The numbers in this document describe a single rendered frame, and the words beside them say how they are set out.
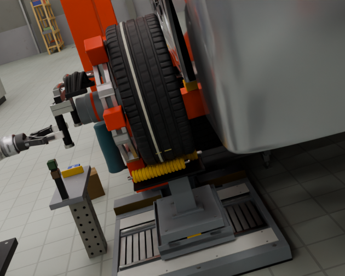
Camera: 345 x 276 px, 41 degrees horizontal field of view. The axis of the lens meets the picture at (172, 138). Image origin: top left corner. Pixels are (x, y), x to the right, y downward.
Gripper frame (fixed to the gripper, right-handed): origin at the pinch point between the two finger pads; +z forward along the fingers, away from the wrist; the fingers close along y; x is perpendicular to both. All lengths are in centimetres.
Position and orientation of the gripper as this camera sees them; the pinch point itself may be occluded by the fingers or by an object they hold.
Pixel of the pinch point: (63, 130)
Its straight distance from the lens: 203.4
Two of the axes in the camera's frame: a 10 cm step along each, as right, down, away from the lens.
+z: 9.6, -2.8, 0.0
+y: 0.8, 2.9, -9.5
